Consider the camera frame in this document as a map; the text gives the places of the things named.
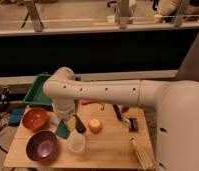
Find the orange carrot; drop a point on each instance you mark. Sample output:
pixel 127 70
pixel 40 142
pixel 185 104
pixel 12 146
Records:
pixel 86 102

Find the purple bowl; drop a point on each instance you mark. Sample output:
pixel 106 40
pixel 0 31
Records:
pixel 42 146

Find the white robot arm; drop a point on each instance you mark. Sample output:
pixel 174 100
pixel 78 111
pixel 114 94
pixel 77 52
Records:
pixel 176 104

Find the green sponge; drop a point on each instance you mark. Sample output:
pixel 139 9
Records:
pixel 62 131

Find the dark small tool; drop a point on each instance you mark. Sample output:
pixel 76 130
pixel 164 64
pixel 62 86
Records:
pixel 133 125

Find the yellow apple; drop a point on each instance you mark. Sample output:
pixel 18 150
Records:
pixel 95 126

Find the orange bowl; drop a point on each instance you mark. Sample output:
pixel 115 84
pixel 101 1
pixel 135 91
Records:
pixel 35 118

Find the wooden brush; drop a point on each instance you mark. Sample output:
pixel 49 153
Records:
pixel 142 155

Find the wooden board table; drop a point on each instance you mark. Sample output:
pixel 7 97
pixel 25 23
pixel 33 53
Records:
pixel 111 148

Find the green plastic tray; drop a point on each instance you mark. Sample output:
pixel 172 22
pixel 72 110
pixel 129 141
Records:
pixel 35 95

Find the blue box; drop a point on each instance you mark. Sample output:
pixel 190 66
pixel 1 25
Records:
pixel 16 116

